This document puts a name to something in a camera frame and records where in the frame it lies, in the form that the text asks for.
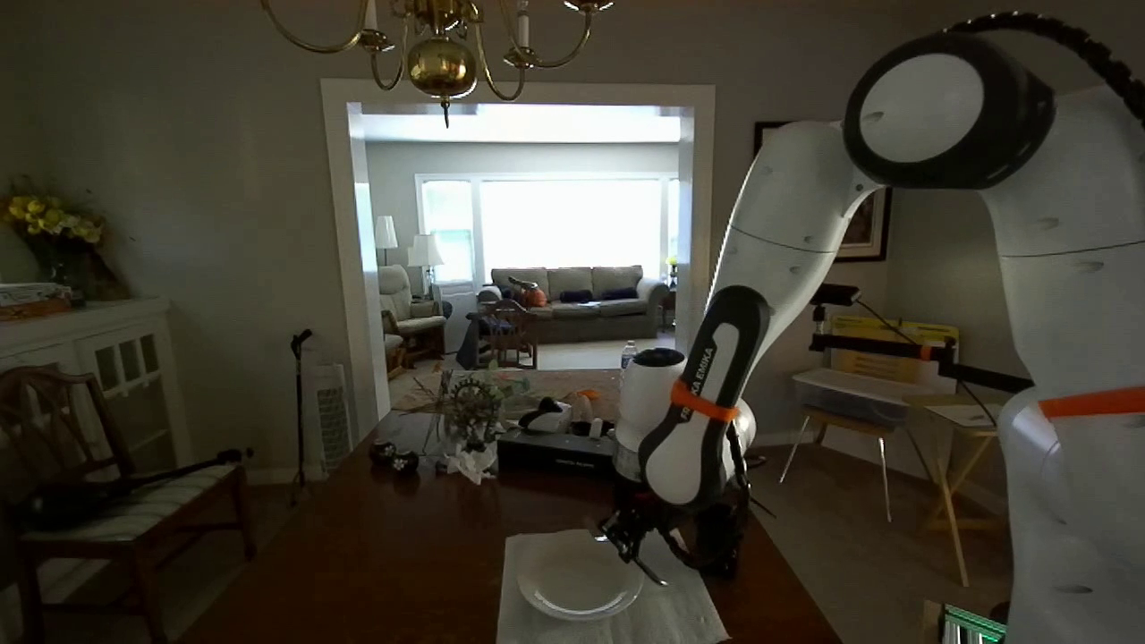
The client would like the black microphone stand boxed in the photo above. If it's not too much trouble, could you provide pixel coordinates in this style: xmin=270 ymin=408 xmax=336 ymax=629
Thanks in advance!
xmin=283 ymin=325 xmax=320 ymax=490

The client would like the grey sofa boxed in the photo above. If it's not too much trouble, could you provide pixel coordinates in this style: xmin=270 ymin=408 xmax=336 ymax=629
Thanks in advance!
xmin=486 ymin=260 xmax=680 ymax=347

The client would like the black corrugated cable conduit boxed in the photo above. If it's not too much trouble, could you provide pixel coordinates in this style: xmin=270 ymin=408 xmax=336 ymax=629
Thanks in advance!
xmin=944 ymin=7 xmax=1145 ymax=130

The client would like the yellow flower bouquet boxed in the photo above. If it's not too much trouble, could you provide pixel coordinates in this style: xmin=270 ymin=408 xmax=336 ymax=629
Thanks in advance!
xmin=0 ymin=174 xmax=122 ymax=300

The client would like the white table lamp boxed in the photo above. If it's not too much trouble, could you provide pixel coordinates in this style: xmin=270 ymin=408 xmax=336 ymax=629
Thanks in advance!
xmin=405 ymin=230 xmax=444 ymax=300

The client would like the white cylindrical appliance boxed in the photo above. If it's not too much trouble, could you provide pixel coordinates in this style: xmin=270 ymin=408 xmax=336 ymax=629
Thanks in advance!
xmin=617 ymin=342 xmax=691 ymax=453

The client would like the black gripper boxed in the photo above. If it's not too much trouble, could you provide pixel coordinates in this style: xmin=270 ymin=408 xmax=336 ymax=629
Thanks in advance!
xmin=598 ymin=498 xmax=695 ymax=572

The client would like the black box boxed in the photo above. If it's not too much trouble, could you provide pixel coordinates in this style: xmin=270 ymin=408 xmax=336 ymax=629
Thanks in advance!
xmin=497 ymin=425 xmax=618 ymax=476

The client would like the brass chandelier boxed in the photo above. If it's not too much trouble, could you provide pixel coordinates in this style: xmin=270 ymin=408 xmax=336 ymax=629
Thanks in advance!
xmin=259 ymin=0 xmax=618 ymax=130

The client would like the white folding table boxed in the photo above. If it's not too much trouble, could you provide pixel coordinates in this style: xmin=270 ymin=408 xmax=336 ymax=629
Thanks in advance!
xmin=777 ymin=312 xmax=1017 ymax=591

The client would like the white patterned placemat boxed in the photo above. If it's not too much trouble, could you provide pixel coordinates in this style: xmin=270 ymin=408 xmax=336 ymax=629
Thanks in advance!
xmin=495 ymin=524 xmax=734 ymax=644

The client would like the silver metal fork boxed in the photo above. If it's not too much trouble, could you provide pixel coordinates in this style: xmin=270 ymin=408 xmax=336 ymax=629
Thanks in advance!
xmin=627 ymin=546 xmax=678 ymax=591

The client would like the white sideboard cabinet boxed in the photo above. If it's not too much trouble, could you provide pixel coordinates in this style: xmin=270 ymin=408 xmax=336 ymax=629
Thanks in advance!
xmin=0 ymin=295 xmax=194 ymax=478

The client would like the green and white box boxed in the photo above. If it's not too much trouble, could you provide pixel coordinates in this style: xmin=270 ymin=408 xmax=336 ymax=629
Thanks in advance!
xmin=938 ymin=600 xmax=1017 ymax=644

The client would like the beige armchair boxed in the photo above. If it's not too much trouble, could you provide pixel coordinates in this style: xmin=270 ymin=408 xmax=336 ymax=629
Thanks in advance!
xmin=376 ymin=260 xmax=454 ymax=373

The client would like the small potted plant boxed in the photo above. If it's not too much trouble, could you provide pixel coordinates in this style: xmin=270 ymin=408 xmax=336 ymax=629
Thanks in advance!
xmin=439 ymin=369 xmax=511 ymax=488

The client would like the wooden bench with cushion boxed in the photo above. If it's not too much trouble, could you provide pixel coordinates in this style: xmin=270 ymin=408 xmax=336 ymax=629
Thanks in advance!
xmin=0 ymin=361 xmax=260 ymax=644

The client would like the white round plate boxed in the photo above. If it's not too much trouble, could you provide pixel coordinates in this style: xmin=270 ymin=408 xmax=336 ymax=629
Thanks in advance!
xmin=514 ymin=540 xmax=649 ymax=623

